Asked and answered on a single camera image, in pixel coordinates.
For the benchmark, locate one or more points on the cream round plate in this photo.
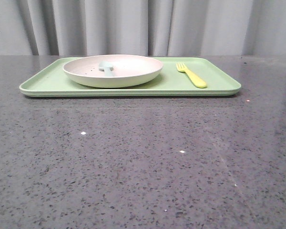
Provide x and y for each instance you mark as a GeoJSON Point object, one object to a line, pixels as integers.
{"type": "Point", "coordinates": [129, 70]}

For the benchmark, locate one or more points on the yellow plastic fork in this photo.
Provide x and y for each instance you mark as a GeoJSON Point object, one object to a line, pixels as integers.
{"type": "Point", "coordinates": [195, 79]}

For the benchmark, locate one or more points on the grey pleated curtain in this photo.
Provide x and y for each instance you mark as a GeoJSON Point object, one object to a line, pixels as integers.
{"type": "Point", "coordinates": [143, 27]}

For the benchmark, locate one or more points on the light blue plastic spoon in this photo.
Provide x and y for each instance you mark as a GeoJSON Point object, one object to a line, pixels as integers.
{"type": "Point", "coordinates": [107, 68]}

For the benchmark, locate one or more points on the light green plastic tray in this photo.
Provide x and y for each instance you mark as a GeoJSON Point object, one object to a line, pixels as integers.
{"type": "Point", "coordinates": [53, 82]}

